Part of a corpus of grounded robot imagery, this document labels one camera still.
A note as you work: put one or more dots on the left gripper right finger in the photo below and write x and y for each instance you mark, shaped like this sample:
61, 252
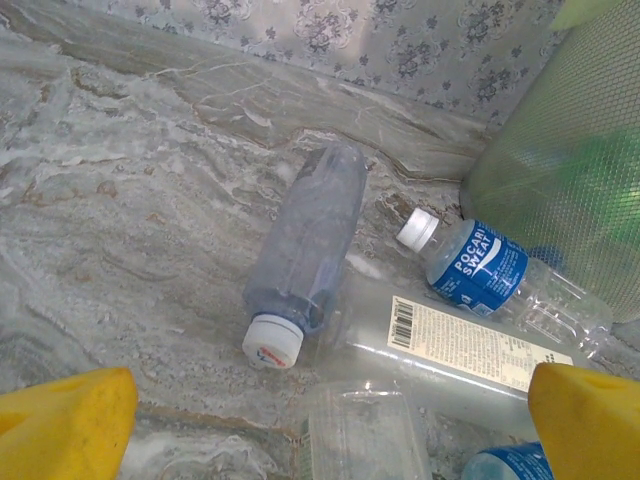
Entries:
590, 430

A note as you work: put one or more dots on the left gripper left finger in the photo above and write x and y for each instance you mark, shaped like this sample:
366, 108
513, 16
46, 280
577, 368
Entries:
65, 430

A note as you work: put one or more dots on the Pocari Sweat blue label bottle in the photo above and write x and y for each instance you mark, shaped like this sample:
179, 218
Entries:
500, 465
480, 270

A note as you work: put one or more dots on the clear bottle white barcode label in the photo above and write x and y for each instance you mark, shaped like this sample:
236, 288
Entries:
450, 340

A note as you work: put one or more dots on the large clear unlabelled bottle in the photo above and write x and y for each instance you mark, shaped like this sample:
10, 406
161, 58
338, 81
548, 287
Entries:
360, 435

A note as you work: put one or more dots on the bluish clear bottle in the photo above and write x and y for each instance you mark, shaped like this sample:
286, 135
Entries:
310, 240

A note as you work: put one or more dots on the green mesh waste bin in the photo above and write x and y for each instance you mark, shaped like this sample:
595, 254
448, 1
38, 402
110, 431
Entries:
550, 175

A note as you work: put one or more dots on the green lined trash bin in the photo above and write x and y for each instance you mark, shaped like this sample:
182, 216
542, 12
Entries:
580, 12

